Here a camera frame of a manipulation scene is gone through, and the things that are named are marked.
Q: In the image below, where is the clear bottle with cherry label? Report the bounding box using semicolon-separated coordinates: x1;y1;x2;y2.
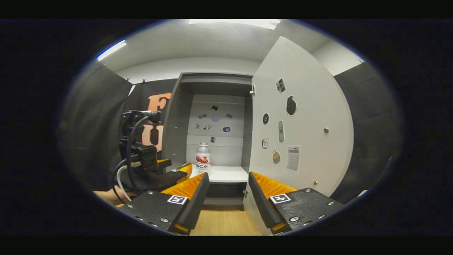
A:
195;142;212;176

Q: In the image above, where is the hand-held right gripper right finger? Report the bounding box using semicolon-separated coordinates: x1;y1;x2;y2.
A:
248;172;345;234

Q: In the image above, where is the white cable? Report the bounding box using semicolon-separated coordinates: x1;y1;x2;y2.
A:
116;164;137;193

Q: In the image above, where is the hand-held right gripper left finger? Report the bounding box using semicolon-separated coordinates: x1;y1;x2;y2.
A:
119;172;210;235

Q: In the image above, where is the white cabinet door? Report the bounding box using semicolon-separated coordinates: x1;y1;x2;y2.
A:
244;36;354;235

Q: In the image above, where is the ceiling strip light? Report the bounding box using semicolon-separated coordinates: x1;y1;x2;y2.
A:
96;40;127;61

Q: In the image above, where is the white cabinet shelf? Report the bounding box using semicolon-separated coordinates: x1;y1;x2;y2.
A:
189;165;249;183

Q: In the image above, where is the black cable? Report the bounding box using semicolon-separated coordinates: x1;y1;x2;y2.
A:
113;115;151;204

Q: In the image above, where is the grey cabinet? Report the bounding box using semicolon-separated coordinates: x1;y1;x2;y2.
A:
161;73;253;211

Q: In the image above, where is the ceiling light panel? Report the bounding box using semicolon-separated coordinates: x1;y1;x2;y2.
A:
188;19;282;30

